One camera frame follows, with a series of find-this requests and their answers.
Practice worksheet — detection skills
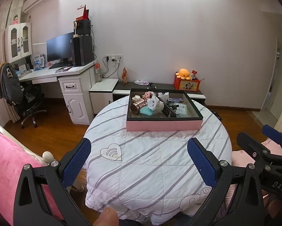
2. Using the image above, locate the black remote control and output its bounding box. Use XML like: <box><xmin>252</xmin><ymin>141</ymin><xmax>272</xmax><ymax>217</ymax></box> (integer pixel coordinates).
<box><xmin>158</xmin><ymin>97</ymin><xmax>176</xmax><ymax>118</ymax></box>

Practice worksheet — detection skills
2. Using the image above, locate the white round night light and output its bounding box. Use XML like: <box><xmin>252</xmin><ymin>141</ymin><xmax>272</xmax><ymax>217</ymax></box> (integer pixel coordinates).
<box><xmin>147</xmin><ymin>96</ymin><xmax>164</xmax><ymax>112</ymax></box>

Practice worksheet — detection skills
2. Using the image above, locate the teal egg-shaped case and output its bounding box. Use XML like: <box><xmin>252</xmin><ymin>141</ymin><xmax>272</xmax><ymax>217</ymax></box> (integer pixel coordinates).
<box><xmin>139</xmin><ymin>106</ymin><xmax>154</xmax><ymax>116</ymax></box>

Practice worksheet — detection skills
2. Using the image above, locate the pink block pig toy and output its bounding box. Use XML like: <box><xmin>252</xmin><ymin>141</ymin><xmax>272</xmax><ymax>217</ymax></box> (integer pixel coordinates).
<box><xmin>142</xmin><ymin>91</ymin><xmax>156</xmax><ymax>101</ymax></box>

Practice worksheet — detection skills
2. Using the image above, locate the rose gold metal cup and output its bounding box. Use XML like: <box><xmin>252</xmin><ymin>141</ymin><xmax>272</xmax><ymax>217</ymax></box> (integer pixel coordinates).
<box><xmin>130</xmin><ymin>99</ymin><xmax>147</xmax><ymax>114</ymax></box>

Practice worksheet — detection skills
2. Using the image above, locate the white power adapter plug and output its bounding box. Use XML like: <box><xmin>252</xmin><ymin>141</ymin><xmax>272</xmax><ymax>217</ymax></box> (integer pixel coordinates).
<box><xmin>158</xmin><ymin>92</ymin><xmax>170</xmax><ymax>102</ymax></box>

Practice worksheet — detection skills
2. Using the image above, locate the clear glass jar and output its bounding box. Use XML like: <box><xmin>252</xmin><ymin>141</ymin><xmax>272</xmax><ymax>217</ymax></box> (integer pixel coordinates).
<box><xmin>132</xmin><ymin>95</ymin><xmax>141</xmax><ymax>101</ymax></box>

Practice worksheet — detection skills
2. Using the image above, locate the person's hand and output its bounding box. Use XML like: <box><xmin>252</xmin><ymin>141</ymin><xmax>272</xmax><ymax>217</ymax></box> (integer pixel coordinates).
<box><xmin>93</xmin><ymin>207</ymin><xmax>119</xmax><ymax>226</ymax></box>

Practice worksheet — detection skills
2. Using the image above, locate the pink blanket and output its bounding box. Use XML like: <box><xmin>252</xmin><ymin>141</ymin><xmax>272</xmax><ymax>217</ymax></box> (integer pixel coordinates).
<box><xmin>225</xmin><ymin>138</ymin><xmax>282</xmax><ymax>208</ymax></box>

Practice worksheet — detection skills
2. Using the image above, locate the pink bed cover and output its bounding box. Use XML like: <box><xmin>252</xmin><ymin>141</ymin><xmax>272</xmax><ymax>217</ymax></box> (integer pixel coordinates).
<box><xmin>0</xmin><ymin>122</ymin><xmax>64</xmax><ymax>226</ymax></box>

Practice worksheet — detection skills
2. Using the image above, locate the black floor scale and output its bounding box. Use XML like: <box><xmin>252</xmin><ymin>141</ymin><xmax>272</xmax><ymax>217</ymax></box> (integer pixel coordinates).
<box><xmin>212</xmin><ymin>110</ymin><xmax>222</xmax><ymax>121</ymax></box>

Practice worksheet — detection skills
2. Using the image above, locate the clear plastic battery pack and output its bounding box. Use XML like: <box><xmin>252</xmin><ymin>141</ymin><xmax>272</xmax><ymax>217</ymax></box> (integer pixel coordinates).
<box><xmin>175</xmin><ymin>103</ymin><xmax>188</xmax><ymax>117</ymax></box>

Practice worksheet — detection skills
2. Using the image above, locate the white striped quilt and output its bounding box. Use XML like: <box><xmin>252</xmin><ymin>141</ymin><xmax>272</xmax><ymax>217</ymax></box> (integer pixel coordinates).
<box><xmin>84</xmin><ymin>97</ymin><xmax>232</xmax><ymax>225</ymax></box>

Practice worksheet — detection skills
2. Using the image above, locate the red toy crate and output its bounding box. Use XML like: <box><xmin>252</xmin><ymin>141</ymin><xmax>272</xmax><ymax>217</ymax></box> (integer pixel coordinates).
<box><xmin>173</xmin><ymin>76</ymin><xmax>201</xmax><ymax>92</ymax></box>

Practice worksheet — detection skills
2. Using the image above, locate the orange octopus plush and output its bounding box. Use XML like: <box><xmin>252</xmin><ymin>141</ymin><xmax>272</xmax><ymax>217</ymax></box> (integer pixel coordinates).
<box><xmin>175</xmin><ymin>68</ymin><xmax>191</xmax><ymax>80</ymax></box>

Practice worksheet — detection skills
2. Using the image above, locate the black office chair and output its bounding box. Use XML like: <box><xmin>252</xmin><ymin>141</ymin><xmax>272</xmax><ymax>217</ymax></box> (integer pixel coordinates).
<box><xmin>0</xmin><ymin>63</ymin><xmax>47</xmax><ymax>129</ymax></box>

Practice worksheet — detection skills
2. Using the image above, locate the pink box with black rim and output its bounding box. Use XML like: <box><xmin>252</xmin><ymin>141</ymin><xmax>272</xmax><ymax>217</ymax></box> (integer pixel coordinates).
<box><xmin>126</xmin><ymin>88</ymin><xmax>203</xmax><ymax>132</ymax></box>

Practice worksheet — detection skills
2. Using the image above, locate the white desk with drawers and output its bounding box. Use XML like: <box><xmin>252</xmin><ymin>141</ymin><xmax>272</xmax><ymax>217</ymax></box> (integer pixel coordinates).
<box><xmin>19</xmin><ymin>61</ymin><xmax>96</xmax><ymax>125</ymax></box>

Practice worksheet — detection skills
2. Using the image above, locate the low black white cabinet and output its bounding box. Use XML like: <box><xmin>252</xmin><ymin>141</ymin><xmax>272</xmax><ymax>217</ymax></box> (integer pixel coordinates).
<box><xmin>89</xmin><ymin>77</ymin><xmax>207</xmax><ymax>117</ymax></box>

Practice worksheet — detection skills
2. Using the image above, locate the plastic wrapped packet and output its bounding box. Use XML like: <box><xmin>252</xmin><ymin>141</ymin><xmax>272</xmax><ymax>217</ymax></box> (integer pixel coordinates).
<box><xmin>134</xmin><ymin>80</ymin><xmax>149</xmax><ymax>86</ymax></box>

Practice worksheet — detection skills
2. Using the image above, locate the clear bottle orange cap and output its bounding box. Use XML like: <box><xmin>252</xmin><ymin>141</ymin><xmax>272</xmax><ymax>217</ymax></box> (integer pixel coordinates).
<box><xmin>94</xmin><ymin>62</ymin><xmax>102</xmax><ymax>82</ymax></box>

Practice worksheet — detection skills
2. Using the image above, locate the orange figurine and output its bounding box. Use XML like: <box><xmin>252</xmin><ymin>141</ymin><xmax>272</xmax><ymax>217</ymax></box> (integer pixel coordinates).
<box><xmin>121</xmin><ymin>67</ymin><xmax>128</xmax><ymax>85</ymax></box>

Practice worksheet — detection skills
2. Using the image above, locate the black computer monitor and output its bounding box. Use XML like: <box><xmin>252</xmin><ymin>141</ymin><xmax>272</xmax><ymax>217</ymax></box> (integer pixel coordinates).
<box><xmin>46</xmin><ymin>32</ymin><xmax>74</xmax><ymax>63</ymax></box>

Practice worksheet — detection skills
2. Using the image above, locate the black computer tower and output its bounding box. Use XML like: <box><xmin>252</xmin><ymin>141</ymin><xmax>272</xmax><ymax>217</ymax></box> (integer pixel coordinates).
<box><xmin>72</xmin><ymin>35</ymin><xmax>94</xmax><ymax>66</ymax></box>

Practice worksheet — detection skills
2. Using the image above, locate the white glass door cupboard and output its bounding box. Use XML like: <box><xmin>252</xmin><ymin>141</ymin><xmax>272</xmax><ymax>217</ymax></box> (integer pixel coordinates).
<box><xmin>4</xmin><ymin>22</ymin><xmax>32</xmax><ymax>63</ymax></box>

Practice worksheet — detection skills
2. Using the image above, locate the black speaker with red items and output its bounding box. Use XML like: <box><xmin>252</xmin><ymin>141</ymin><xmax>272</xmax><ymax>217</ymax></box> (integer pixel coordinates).
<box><xmin>73</xmin><ymin>5</ymin><xmax>91</xmax><ymax>37</ymax></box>

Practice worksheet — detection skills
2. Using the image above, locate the white wall power outlet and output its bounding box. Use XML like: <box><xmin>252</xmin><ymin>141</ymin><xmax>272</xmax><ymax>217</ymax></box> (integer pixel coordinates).
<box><xmin>106</xmin><ymin>55</ymin><xmax>123</xmax><ymax>62</ymax></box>

